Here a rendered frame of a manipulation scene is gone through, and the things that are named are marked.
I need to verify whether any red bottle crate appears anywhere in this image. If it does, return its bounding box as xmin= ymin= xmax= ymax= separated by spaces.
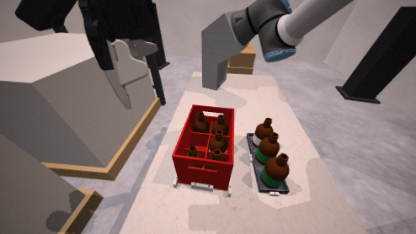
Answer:
xmin=172 ymin=107 xmax=234 ymax=191

